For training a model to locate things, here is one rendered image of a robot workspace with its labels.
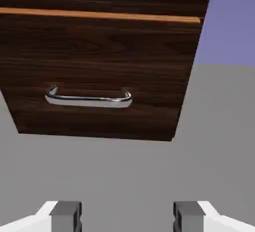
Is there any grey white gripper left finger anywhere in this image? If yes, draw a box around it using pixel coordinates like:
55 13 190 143
0 200 83 232

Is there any dark wood drawer front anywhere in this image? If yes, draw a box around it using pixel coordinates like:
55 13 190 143
0 7 201 142

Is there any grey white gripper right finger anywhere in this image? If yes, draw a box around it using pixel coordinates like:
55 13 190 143
172 200 255 232

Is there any curved silver metal handle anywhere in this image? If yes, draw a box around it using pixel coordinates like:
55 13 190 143
44 85 133 109

